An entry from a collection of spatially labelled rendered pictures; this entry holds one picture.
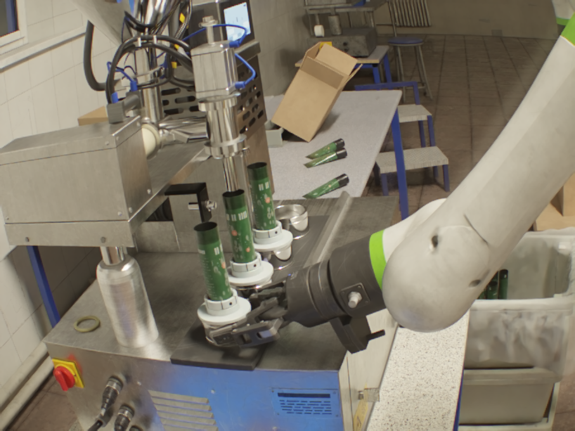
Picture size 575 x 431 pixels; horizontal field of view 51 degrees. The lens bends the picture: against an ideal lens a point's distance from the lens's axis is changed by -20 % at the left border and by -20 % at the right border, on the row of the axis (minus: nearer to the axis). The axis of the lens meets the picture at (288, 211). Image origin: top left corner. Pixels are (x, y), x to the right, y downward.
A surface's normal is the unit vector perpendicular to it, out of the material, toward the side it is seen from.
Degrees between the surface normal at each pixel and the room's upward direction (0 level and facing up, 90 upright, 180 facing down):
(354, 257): 39
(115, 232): 90
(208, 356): 0
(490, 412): 96
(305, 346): 0
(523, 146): 68
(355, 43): 90
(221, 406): 90
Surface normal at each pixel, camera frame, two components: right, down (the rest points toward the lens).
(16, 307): 0.96, -0.04
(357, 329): 0.85, -0.35
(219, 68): -0.25, 0.39
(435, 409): -0.14, -0.92
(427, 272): -0.47, -0.07
